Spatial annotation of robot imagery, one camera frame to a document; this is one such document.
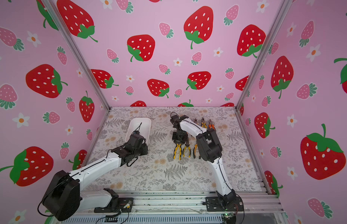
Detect yellow black combination pliers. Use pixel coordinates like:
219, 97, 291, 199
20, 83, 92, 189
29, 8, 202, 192
173, 143, 182, 160

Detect small yellow diagonal pliers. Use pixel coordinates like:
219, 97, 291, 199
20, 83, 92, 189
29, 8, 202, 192
182, 143, 191, 158

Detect white plastic storage box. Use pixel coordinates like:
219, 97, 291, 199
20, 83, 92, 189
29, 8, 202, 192
125, 117, 152, 144

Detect yellow black handled pliers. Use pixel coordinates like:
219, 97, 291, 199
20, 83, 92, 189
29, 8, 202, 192
201, 118, 208, 129

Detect orange handled pliers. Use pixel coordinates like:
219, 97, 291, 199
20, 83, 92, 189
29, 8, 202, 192
209, 119, 215, 130

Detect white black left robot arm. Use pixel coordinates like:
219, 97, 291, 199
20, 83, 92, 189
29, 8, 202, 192
40, 131, 148, 221

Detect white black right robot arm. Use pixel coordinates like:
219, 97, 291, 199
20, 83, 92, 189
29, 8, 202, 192
170, 115, 237, 211

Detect floral patterned table mat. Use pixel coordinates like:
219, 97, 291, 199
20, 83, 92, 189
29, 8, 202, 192
86, 107, 263, 192

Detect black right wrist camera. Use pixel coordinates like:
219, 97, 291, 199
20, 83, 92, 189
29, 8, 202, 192
170, 115, 188, 130

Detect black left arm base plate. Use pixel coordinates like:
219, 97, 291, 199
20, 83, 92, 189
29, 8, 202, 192
94, 197, 134, 213

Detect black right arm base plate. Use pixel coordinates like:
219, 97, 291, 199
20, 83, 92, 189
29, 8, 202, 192
202, 196, 244, 212

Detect aluminium rail frame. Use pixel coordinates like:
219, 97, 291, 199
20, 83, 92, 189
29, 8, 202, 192
62, 191, 289, 224

